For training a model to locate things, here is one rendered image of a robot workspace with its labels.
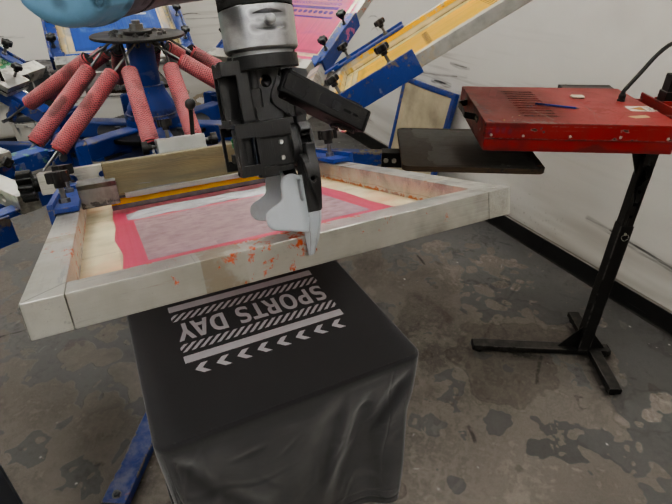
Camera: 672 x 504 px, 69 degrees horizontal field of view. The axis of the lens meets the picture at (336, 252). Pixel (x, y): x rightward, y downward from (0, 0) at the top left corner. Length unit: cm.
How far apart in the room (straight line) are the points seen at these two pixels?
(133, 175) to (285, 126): 63
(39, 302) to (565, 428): 192
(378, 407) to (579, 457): 125
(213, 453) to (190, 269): 37
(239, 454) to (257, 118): 52
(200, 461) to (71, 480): 127
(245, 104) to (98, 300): 24
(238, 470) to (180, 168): 61
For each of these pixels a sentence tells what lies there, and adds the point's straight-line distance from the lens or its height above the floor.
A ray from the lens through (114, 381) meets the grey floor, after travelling 232.
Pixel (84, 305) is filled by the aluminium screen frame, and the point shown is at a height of 126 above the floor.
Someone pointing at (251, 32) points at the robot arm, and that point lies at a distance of 51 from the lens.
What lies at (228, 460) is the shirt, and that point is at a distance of 84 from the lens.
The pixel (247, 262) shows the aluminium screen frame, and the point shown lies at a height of 126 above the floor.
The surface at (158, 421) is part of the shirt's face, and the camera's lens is 81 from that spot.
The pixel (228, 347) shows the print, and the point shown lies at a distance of 90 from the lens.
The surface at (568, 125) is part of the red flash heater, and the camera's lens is 165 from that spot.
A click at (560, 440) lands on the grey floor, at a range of 211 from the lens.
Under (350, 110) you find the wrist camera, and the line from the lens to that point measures 56.
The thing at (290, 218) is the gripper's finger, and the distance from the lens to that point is 52.
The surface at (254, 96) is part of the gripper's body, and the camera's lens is 53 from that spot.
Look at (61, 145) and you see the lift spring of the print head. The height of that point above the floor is 106.
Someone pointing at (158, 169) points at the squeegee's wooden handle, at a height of 115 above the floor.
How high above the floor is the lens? 154
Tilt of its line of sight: 32 degrees down
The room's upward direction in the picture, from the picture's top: straight up
